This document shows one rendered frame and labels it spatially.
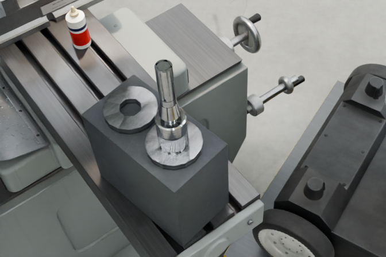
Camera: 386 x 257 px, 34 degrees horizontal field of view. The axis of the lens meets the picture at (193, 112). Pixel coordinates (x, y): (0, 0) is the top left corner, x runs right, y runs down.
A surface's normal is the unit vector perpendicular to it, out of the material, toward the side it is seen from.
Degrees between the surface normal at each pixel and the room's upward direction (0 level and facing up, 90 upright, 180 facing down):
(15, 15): 90
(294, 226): 2
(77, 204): 90
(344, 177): 0
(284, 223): 12
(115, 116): 0
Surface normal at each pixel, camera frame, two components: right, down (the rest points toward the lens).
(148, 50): -0.05, -0.61
